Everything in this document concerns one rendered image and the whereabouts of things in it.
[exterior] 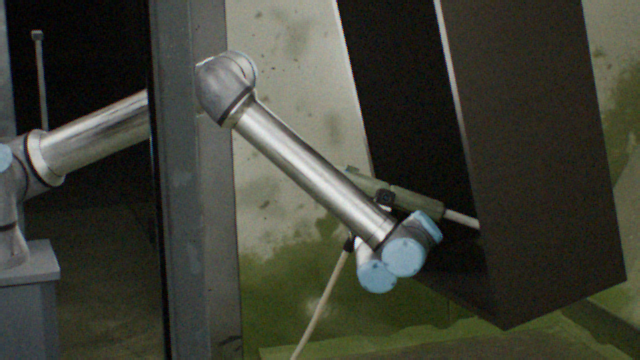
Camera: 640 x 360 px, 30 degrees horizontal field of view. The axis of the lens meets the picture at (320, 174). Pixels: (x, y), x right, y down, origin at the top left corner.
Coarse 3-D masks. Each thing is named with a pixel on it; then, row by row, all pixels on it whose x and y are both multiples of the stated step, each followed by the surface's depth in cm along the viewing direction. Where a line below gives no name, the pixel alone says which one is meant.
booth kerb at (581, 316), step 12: (588, 300) 393; (564, 312) 409; (576, 312) 401; (588, 312) 393; (600, 312) 386; (612, 312) 379; (588, 324) 394; (600, 324) 387; (612, 324) 379; (624, 324) 372; (600, 336) 387; (612, 336) 380; (624, 336) 373; (636, 336) 366; (624, 348) 373; (636, 348) 367
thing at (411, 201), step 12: (336, 168) 309; (348, 168) 309; (360, 180) 309; (372, 180) 311; (372, 192) 310; (396, 192) 310; (408, 192) 313; (396, 204) 311; (408, 204) 311; (420, 204) 312; (432, 204) 312; (432, 216) 313; (444, 216) 315; (456, 216) 315; (468, 216) 316; (348, 240) 317; (348, 252) 318
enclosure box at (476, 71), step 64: (384, 0) 320; (448, 0) 260; (512, 0) 266; (576, 0) 272; (384, 64) 323; (448, 64) 265; (512, 64) 269; (576, 64) 275; (384, 128) 327; (448, 128) 334; (512, 128) 272; (576, 128) 279; (448, 192) 338; (512, 192) 275; (576, 192) 282; (448, 256) 333; (512, 256) 278; (576, 256) 285; (512, 320) 282
